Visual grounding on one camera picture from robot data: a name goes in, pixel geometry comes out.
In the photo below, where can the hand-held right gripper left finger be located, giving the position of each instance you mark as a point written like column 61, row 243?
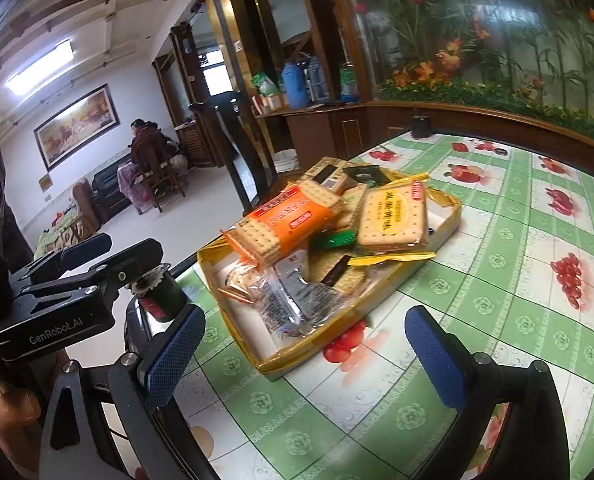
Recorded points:
column 172, row 360

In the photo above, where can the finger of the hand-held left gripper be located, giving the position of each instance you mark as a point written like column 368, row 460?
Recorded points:
column 67, row 255
column 117, row 267

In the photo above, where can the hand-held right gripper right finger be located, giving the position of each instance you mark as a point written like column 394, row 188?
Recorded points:
column 437, row 360

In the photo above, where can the small orange cracker packet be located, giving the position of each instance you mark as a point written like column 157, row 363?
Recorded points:
column 252, row 290

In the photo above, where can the round cracker packet black label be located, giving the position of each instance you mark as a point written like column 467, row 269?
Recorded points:
column 352, row 277

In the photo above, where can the yellow cardboard tray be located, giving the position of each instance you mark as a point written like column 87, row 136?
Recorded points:
column 297, row 360

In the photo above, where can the clear bag of dark snacks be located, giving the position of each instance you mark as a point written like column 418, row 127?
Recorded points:
column 302, row 300

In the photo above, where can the square yellow label cracker packet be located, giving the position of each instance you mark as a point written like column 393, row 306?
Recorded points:
column 392, row 220

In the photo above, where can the round cracker packet green print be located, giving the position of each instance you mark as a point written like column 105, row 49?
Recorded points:
column 334, row 240

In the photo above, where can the dark green snack packet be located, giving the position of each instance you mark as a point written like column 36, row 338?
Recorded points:
column 369, row 175

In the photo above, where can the person's left hand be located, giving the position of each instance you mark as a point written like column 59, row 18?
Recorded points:
column 14, row 410

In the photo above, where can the floral printed cloth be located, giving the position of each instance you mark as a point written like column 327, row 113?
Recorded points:
column 64, row 235

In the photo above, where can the brown armchair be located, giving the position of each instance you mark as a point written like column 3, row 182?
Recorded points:
column 83, row 205

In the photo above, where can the black sofa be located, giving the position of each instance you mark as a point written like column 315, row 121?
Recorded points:
column 109, row 182

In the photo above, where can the brown wooden chair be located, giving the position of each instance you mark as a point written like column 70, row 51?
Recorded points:
column 162, row 185

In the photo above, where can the dark wooden chair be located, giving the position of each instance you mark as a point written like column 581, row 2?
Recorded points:
column 227, row 150

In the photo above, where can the ceiling light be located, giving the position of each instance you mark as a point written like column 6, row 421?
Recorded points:
column 39, row 67

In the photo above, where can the small cardboard box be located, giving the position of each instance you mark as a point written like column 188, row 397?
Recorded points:
column 271, row 103

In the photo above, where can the small black cup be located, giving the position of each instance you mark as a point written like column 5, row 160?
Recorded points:
column 421, row 127

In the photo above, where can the green snack bag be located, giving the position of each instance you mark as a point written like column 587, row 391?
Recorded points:
column 265, row 85

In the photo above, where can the wooden sideboard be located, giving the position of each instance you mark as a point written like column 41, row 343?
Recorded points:
column 337, row 130

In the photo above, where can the blue thermos jug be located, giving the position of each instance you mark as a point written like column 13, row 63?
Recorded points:
column 296, row 87

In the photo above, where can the grey thermos flask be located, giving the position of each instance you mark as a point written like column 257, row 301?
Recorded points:
column 317, row 80

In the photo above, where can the green label water bottle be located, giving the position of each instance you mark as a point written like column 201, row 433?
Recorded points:
column 350, row 85

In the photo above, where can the artificial flower glass display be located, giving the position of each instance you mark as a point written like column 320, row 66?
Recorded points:
column 502, row 35

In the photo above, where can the yellow wall sticker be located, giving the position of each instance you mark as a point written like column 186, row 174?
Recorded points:
column 45, row 182

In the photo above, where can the framed wall painting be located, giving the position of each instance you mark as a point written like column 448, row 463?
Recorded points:
column 74, row 125

